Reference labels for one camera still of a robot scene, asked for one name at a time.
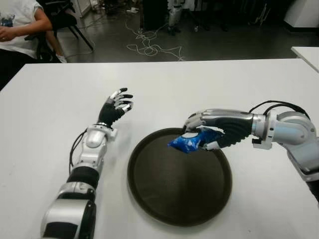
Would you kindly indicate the black cabinet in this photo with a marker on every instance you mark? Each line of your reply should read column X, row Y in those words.
column 154, row 15

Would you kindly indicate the white side table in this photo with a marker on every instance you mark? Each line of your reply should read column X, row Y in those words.
column 307, row 53

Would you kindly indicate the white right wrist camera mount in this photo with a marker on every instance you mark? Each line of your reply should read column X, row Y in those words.
column 263, row 144

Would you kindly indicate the folded metal frame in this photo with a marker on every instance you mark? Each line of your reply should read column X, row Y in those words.
column 263, row 15

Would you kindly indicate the right robot hand black silver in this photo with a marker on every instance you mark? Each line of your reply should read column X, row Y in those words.
column 231, row 124

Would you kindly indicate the seated person in white shirt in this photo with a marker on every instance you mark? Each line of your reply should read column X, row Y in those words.
column 20, row 30

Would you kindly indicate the round dark brown tray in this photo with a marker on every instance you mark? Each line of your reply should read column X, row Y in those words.
column 179, row 186

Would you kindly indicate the white angled cabinet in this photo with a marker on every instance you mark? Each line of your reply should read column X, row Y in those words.
column 302, row 12

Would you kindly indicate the left robot hand black silver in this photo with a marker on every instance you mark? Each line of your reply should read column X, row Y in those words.
column 111, row 114

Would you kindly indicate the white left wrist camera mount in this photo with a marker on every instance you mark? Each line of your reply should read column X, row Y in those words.
column 113, row 134

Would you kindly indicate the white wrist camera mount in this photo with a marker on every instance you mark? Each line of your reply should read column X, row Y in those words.
column 263, row 144
column 113, row 134

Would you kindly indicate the white storage unit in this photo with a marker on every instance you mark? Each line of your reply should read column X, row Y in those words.
column 83, row 7

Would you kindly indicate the right robot arm silver black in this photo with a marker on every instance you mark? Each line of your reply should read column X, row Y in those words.
column 291, row 129

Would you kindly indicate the left robot arm silver black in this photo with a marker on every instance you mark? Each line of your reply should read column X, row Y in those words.
column 92, row 149

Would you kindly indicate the blue Oreo cookie pack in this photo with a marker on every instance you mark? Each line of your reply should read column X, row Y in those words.
column 187, row 142

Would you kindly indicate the silver humanoid robot legs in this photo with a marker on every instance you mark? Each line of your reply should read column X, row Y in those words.
column 174, row 17

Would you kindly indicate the black stand with caster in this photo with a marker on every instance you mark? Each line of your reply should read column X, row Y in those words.
column 196, row 28

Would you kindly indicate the black office chair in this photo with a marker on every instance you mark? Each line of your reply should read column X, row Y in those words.
column 63, row 21

